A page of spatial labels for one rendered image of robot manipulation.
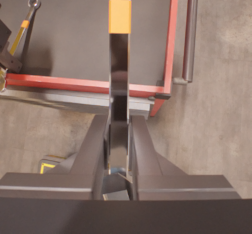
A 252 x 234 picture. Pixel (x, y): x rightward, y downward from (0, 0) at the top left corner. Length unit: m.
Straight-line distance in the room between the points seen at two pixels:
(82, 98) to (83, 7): 0.22
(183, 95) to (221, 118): 0.30
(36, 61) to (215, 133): 1.18
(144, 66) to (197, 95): 0.98
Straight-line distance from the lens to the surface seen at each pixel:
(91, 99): 0.45
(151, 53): 0.42
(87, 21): 0.48
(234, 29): 1.61
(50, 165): 1.13
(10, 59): 0.46
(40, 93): 0.51
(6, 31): 0.38
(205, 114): 1.36
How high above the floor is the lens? 1.29
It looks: 81 degrees down
